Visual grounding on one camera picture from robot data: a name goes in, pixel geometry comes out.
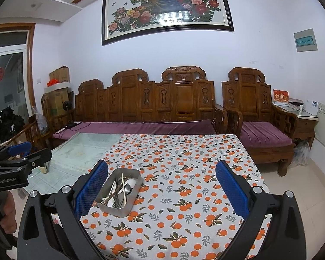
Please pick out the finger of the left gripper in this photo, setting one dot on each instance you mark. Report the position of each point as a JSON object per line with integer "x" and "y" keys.
{"x": 31, "y": 161}
{"x": 14, "y": 150}

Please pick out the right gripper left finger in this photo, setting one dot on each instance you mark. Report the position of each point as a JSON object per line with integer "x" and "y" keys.
{"x": 87, "y": 187}

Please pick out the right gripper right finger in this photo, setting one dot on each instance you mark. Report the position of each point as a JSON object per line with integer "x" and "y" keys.
{"x": 235, "y": 187}

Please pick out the dark brown wooden chopstick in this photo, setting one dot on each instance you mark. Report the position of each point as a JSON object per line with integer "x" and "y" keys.
{"x": 119, "y": 185}

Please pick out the stainless steel fork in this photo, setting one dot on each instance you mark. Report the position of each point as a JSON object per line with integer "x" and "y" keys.
{"x": 117, "y": 199}

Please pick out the pale bamboo chopstick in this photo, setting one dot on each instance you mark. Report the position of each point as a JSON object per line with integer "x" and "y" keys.
{"x": 123, "y": 190}

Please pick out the person's left hand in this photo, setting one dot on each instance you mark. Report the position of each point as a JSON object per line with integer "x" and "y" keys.
{"x": 8, "y": 222}

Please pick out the rectangular metal tray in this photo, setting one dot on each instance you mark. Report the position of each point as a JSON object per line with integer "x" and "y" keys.
{"x": 116, "y": 175}

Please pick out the stacked cardboard boxes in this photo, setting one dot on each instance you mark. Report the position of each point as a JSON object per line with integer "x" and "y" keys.
{"x": 56, "y": 92}

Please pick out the orange print tablecloth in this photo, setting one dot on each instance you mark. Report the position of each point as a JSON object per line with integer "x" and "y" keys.
{"x": 181, "y": 211}

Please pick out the carved wooden armchair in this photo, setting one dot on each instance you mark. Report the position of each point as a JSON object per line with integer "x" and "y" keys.
{"x": 265, "y": 130}

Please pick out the wooden side table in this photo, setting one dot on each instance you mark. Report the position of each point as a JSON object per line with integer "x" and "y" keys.
{"x": 298, "y": 128}

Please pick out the carved wooden sofa bench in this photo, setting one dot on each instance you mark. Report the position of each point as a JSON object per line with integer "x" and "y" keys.
{"x": 183, "y": 95}

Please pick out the framed peacock flower painting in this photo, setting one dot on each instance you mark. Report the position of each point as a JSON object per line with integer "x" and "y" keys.
{"x": 124, "y": 19}

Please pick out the grey wall electrical box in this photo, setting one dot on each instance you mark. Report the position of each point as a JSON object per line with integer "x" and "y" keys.
{"x": 305, "y": 41}

